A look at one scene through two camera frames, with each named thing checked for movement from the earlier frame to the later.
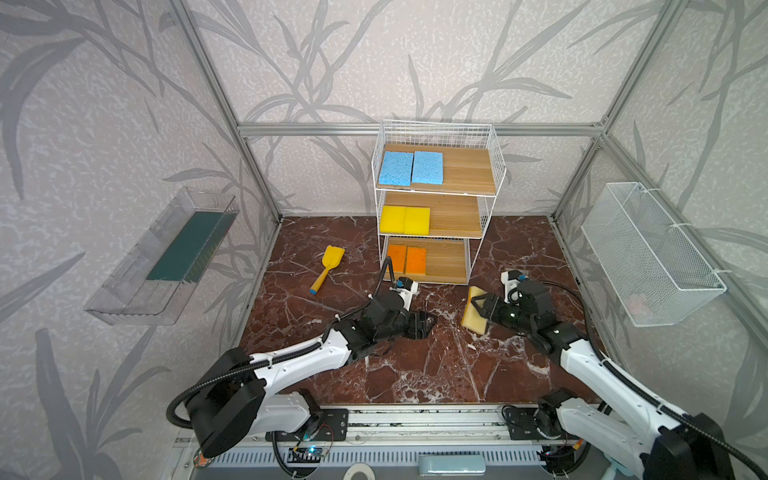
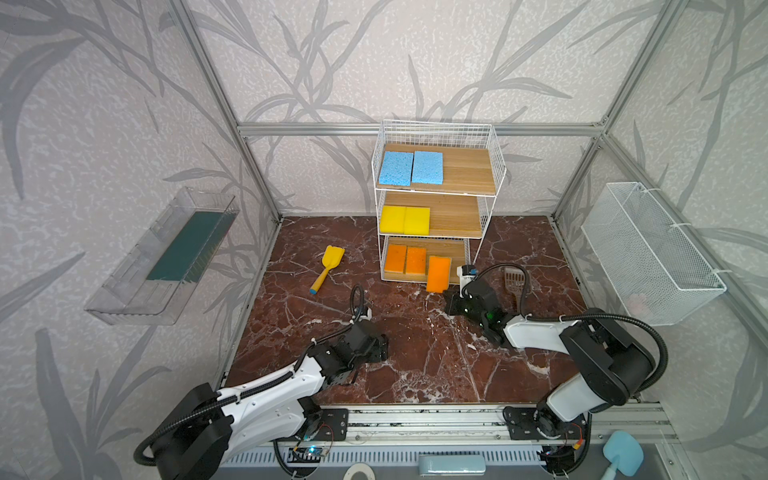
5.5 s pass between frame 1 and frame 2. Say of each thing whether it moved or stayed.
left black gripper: moved
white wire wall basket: stayed
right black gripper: moved
